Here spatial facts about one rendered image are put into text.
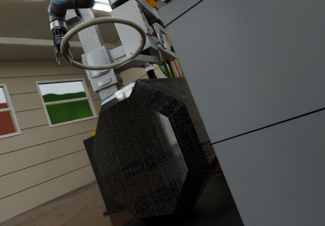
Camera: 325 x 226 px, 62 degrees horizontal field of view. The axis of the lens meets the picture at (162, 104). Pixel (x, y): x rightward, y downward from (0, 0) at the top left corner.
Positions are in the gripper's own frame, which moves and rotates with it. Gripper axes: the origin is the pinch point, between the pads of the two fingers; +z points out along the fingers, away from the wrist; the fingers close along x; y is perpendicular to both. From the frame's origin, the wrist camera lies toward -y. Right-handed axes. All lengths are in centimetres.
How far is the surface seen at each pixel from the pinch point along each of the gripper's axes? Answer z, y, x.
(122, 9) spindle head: -63, -38, 45
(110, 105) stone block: 21.0, -23.1, 18.7
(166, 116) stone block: 44, 2, 45
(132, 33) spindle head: -42, -42, 48
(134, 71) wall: -322, -646, 126
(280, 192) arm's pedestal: 90, 71, 53
